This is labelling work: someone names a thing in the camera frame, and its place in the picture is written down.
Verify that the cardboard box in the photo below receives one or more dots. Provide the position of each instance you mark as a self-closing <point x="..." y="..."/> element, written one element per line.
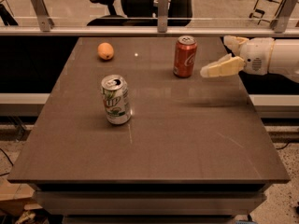
<point x="16" y="198"/>

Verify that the black office chair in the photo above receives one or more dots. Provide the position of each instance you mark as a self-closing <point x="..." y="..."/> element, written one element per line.
<point x="143" y="13"/>

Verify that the red coke can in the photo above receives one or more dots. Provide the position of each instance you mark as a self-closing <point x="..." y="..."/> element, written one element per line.
<point x="185" y="53"/>

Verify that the left metal railing bracket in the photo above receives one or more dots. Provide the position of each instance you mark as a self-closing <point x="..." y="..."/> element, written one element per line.
<point x="44" y="20"/>

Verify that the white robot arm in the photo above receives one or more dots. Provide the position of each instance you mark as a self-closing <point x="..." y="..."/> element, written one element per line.
<point x="284" y="59"/>

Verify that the white green 7up can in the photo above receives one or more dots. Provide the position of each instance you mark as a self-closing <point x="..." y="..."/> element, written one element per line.
<point x="114" y="91"/>

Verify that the metal railing bracket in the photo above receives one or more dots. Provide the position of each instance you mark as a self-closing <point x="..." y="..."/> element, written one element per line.
<point x="280" y="22"/>
<point x="162" y="16"/>
<point x="44" y="20"/>

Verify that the grey drawer cabinet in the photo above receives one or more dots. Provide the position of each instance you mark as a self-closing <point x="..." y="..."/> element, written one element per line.
<point x="139" y="205"/>

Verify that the middle metal railing bracket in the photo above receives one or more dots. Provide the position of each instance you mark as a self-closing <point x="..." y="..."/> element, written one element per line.
<point x="162" y="16"/>

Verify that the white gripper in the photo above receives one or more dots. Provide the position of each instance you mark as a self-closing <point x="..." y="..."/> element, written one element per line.
<point x="257" y="56"/>

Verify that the wooden stool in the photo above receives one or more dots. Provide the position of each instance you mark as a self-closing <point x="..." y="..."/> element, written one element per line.
<point x="264" y="11"/>

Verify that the orange fruit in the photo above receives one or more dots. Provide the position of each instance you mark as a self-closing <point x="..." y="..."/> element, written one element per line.
<point x="105" y="51"/>

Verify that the right metal railing bracket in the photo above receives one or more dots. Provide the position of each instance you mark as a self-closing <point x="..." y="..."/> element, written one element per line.
<point x="280" y="22"/>

